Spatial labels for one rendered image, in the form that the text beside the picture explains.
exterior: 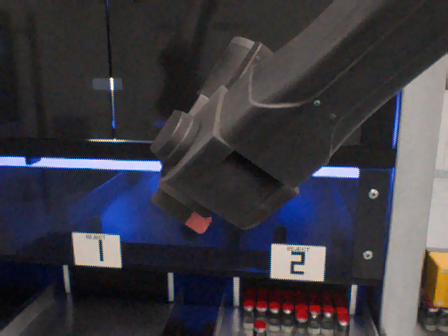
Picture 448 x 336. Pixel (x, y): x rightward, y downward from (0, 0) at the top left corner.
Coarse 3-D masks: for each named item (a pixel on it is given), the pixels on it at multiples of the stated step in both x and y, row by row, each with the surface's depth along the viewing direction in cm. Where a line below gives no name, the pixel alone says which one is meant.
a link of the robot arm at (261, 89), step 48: (336, 0) 22; (384, 0) 18; (432, 0) 18; (288, 48) 24; (336, 48) 20; (384, 48) 19; (432, 48) 19; (240, 96) 24; (288, 96) 21; (336, 96) 21; (384, 96) 21; (192, 144) 25; (240, 144) 23; (288, 144) 23; (336, 144) 23; (192, 192) 26; (240, 192) 26; (288, 192) 25
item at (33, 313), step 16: (48, 288) 80; (32, 304) 74; (48, 304) 80; (64, 304) 80; (80, 304) 80; (96, 304) 80; (112, 304) 80; (128, 304) 80; (144, 304) 80; (160, 304) 80; (176, 304) 75; (16, 320) 70; (32, 320) 74; (48, 320) 75; (64, 320) 75; (80, 320) 75; (96, 320) 75; (112, 320) 75; (128, 320) 75; (144, 320) 75; (160, 320) 75
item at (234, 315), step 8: (224, 296) 77; (224, 304) 77; (224, 312) 77; (232, 312) 77; (240, 312) 77; (368, 312) 71; (216, 320) 69; (224, 320) 75; (232, 320) 75; (240, 320) 75; (352, 320) 75; (360, 320) 75; (368, 320) 71; (216, 328) 67; (224, 328) 73; (232, 328) 73; (240, 328) 73; (352, 328) 72; (360, 328) 72; (368, 328) 71
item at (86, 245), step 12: (84, 240) 71; (96, 240) 71; (108, 240) 71; (84, 252) 72; (96, 252) 71; (108, 252) 71; (120, 252) 71; (84, 264) 72; (96, 264) 72; (108, 264) 72; (120, 264) 71
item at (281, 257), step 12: (276, 252) 67; (288, 252) 67; (312, 252) 66; (324, 252) 66; (276, 264) 67; (288, 264) 67; (312, 264) 67; (324, 264) 66; (276, 276) 68; (288, 276) 68; (300, 276) 67; (312, 276) 67
